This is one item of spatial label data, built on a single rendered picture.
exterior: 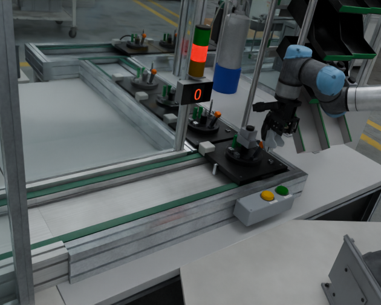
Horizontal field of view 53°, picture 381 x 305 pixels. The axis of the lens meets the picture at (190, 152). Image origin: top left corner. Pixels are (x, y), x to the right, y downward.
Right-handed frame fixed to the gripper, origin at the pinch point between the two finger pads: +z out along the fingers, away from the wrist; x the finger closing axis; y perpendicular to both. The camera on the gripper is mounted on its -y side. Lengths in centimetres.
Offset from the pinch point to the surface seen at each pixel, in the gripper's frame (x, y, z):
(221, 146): -3.1, -18.3, 9.1
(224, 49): 53, -88, -5
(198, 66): -20.2, -18.8, -23.4
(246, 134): -2.1, -8.3, -1.4
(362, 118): 176, -56, 42
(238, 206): -19.0, 10.4, 11.7
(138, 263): -54, 10, 20
